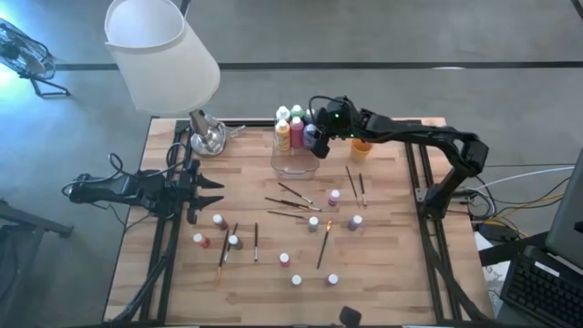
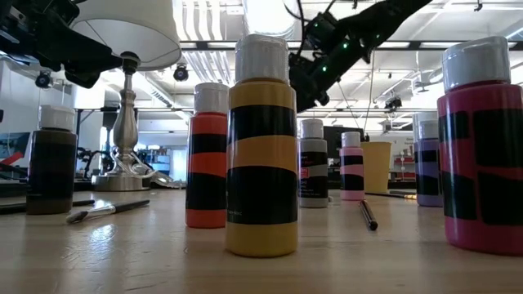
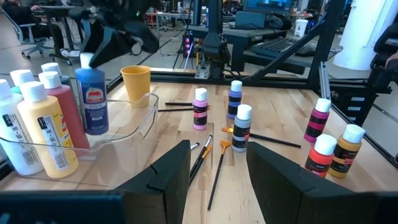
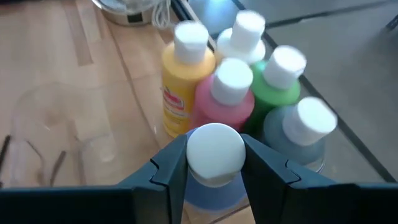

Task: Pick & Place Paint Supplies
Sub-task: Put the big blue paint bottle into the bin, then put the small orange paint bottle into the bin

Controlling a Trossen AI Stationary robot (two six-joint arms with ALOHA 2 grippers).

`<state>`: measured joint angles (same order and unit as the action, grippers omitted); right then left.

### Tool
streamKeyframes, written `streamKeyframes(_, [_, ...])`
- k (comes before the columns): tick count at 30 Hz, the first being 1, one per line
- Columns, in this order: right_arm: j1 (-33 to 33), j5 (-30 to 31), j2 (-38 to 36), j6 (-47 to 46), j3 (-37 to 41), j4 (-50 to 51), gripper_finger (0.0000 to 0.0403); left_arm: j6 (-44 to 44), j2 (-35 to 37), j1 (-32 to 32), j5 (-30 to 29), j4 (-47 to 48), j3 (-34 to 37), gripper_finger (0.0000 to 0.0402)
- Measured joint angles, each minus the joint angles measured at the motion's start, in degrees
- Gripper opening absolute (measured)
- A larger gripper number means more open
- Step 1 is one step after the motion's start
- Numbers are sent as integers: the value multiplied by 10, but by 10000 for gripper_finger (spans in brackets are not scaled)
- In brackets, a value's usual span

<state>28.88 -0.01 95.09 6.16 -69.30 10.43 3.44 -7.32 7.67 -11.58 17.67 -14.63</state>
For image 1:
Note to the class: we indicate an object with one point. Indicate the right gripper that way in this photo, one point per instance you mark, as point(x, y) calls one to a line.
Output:
point(341, 118)

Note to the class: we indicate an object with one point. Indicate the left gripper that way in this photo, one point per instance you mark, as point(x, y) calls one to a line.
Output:
point(190, 191)

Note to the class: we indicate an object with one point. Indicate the large periwinkle blue paint bottle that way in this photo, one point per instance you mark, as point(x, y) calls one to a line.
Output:
point(309, 136)

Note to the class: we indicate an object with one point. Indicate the large pink paint bottle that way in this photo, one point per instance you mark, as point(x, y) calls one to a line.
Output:
point(296, 134)

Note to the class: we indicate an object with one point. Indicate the reddish brown paint bottle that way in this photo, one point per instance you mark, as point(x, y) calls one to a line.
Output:
point(220, 222)

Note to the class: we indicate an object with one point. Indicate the large green paint bottle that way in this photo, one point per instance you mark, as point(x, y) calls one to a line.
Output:
point(297, 110)

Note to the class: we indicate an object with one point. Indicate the large yellow paint bottle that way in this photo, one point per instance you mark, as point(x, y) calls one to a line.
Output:
point(282, 136)

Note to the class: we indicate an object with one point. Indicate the white bottle red logo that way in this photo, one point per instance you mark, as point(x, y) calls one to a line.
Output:
point(283, 113)

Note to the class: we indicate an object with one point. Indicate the small orange paint bottle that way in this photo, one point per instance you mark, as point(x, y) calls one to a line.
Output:
point(201, 240)

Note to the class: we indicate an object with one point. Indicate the dark brown paint bottle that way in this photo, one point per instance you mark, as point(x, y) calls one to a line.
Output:
point(235, 242)

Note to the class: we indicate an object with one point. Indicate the small light pink paint bottle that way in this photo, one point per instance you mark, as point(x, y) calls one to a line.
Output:
point(334, 197)

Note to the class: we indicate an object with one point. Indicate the small grey paint bottle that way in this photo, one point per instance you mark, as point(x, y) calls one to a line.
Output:
point(313, 223)

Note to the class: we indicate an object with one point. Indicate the small purple paint bottle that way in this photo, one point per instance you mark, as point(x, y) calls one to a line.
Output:
point(355, 222)

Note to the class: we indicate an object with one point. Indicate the magenta paint bottle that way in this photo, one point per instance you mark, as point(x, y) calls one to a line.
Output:
point(332, 279)

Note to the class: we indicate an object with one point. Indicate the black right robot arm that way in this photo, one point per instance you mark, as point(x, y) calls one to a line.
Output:
point(410, 132)

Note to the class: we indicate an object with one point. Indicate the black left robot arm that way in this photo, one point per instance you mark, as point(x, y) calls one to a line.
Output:
point(127, 189)

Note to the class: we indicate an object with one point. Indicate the coral red paint bottle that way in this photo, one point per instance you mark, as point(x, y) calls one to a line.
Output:
point(284, 259)

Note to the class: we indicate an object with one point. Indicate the small yellow paint bottle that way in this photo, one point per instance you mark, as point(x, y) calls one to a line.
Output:
point(296, 280)

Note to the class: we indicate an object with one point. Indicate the clear plastic bin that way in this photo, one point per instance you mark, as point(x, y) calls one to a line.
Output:
point(296, 166)

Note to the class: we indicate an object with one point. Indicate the thin black paintbrush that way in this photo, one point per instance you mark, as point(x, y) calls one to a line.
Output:
point(235, 228)

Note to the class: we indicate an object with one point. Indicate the yellow paper cup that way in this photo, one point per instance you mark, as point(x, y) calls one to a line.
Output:
point(362, 152)

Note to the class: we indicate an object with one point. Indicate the black paintbrush gold ferrule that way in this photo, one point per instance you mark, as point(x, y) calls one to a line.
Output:
point(352, 184)

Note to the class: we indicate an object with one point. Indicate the black paintbrush silver ferrule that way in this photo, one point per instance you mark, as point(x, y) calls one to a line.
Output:
point(256, 241)

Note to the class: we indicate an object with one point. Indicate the paintbrush with orange end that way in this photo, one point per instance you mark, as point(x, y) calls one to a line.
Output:
point(221, 259)

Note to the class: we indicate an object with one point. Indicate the short brown paintbrush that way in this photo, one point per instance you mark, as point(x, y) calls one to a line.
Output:
point(362, 189)

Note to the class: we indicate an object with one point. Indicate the black paintbrush orange bristles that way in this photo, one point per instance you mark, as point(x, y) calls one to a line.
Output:
point(324, 246)

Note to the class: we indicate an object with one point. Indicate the white shade silver table lamp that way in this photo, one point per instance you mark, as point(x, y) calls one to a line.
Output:
point(159, 59)

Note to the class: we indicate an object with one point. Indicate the black floor stand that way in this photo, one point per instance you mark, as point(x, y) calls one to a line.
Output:
point(36, 223)

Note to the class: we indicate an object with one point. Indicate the small black object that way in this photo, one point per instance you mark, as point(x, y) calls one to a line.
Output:
point(350, 316)

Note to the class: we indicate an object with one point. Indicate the black power adapter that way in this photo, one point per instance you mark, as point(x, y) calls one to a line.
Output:
point(496, 232)

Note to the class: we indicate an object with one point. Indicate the black desk bar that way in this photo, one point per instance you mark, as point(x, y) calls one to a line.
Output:
point(510, 250)

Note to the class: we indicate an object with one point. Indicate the white paper sheet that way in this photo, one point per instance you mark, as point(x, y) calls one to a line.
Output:
point(494, 278)

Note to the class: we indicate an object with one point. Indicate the black floor fan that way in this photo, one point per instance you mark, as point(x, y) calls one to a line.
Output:
point(25, 54)

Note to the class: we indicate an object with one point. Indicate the grey laptop screen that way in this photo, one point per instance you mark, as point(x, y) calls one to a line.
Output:
point(569, 218)

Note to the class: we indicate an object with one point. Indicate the black keyboard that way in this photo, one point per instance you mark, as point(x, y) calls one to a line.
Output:
point(542, 291)

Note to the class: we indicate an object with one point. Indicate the black table frame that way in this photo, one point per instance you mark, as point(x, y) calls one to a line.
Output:
point(255, 122)

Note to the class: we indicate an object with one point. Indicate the grey metal bracket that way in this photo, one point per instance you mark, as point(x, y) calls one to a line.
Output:
point(421, 196)

